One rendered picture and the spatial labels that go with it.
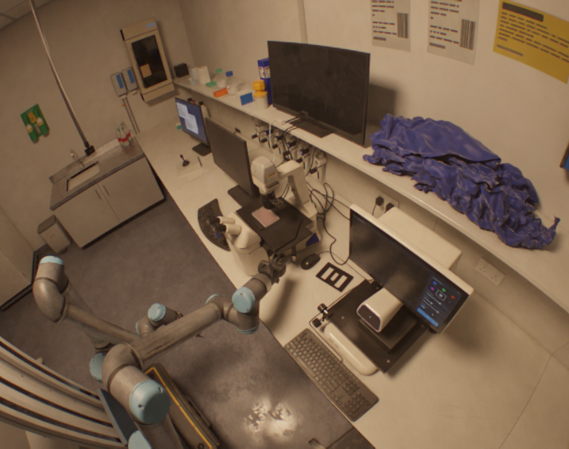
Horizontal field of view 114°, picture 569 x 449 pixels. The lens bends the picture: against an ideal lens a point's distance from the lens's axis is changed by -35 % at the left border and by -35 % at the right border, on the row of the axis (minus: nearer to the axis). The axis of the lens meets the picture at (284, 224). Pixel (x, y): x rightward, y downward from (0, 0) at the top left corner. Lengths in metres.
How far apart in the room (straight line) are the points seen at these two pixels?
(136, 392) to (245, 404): 1.31
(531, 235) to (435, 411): 0.75
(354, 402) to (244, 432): 0.99
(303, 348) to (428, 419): 0.61
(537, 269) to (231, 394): 1.84
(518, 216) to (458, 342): 0.62
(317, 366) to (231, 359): 1.02
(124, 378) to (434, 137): 1.28
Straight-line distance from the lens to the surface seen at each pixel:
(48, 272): 1.24
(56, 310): 1.19
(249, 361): 2.09
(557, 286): 1.09
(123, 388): 0.82
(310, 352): 1.23
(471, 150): 1.13
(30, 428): 1.15
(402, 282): 0.93
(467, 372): 1.36
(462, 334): 1.41
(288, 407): 1.96
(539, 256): 1.12
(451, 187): 1.03
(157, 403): 0.81
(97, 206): 3.35
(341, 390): 1.19
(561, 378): 1.66
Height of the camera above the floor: 1.93
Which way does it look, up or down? 45 degrees down
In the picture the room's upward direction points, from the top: 10 degrees counter-clockwise
